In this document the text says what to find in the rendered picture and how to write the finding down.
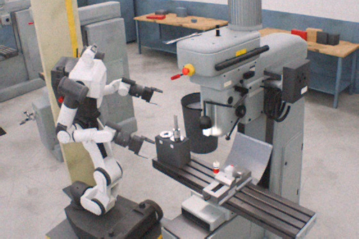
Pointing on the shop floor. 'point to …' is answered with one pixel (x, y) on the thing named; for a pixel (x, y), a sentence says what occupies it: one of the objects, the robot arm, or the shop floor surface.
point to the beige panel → (61, 34)
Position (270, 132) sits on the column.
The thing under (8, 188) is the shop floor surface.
